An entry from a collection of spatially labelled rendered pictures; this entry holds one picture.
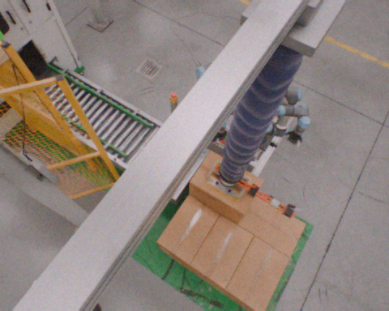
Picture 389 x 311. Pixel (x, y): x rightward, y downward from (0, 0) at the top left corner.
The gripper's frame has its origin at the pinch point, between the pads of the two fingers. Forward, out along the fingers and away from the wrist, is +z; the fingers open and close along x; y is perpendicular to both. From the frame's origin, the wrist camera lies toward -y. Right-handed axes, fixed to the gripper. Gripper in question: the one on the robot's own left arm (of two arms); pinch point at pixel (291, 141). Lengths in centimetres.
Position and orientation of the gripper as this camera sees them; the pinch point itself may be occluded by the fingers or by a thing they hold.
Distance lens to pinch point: 256.4
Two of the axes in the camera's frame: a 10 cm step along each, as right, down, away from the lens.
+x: 8.4, 5.0, -2.1
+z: -0.3, 4.2, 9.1
